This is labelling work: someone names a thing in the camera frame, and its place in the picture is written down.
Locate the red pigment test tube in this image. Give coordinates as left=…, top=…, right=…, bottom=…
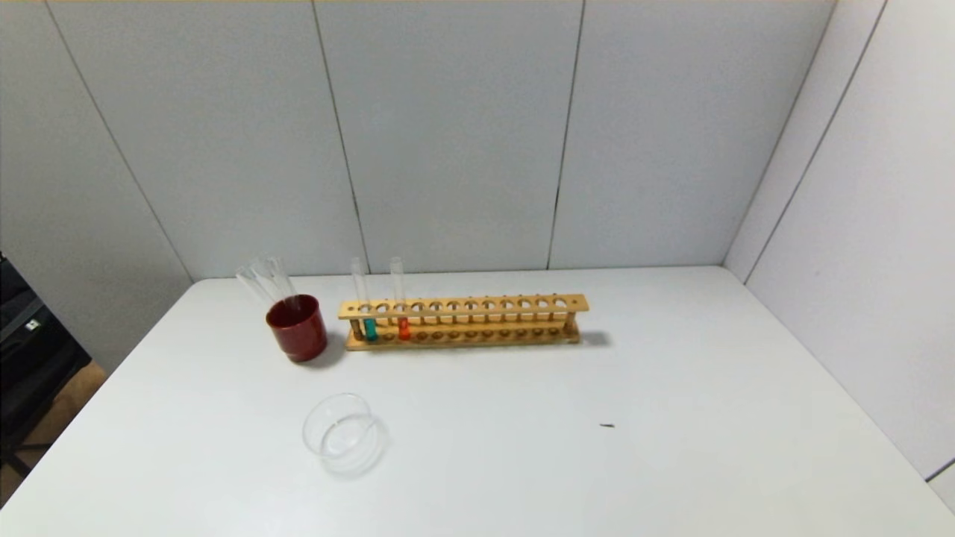
left=389, top=257, right=412, bottom=342

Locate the blue pigment test tube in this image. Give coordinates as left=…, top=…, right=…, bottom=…
left=351, top=257, right=379, bottom=342

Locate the wooden test tube rack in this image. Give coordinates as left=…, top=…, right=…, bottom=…
left=338, top=293, right=590, bottom=351

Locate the red cup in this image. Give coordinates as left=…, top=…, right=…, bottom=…
left=266, top=295, right=328, bottom=364

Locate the clear glass petri dish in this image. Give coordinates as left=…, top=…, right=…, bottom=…
left=301, top=393, right=389, bottom=476

